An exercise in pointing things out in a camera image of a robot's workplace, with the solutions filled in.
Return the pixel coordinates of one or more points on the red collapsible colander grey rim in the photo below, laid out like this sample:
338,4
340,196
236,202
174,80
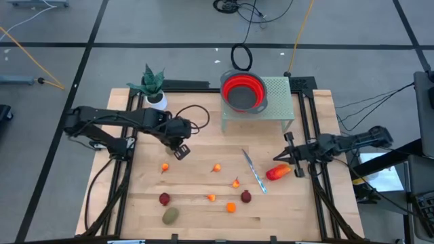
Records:
244,100

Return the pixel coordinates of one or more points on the yellow-red pear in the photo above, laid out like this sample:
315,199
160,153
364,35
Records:
212,198

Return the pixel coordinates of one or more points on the dark red pomegranate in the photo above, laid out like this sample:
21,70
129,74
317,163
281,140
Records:
246,197
164,199

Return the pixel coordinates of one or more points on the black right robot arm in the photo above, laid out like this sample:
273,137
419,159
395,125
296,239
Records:
366,139

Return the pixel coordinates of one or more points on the white floor sheet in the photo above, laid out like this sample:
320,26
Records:
386,179

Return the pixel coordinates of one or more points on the grey desk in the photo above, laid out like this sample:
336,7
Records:
418,173

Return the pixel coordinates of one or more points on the black keyboard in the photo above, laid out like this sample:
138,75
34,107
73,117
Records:
427,208

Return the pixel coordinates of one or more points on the red orange mango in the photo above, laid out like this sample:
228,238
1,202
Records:
278,172

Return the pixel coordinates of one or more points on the grey metal floor foot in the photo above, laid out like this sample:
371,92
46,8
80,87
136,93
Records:
17,79
37,3

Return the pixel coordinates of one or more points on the black aluminium table frame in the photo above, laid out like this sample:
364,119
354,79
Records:
173,84

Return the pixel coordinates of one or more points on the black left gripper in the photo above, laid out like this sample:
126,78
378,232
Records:
176,132

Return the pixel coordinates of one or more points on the orange fruit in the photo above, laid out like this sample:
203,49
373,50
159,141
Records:
231,207

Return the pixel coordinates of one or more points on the black desk beam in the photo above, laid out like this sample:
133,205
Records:
386,159

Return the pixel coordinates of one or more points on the black box with yellow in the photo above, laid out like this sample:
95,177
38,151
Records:
364,194

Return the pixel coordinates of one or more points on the green perforated metal shelf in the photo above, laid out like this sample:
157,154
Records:
279,101

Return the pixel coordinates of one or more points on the snake plant in white pot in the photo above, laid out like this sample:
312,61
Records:
151,83

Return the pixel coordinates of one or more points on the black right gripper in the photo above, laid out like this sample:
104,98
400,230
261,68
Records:
317,149

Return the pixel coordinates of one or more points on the small orange-yellow peach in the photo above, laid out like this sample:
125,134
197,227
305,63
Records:
217,167
236,184
165,166

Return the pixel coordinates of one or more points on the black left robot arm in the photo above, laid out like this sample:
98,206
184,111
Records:
112,115

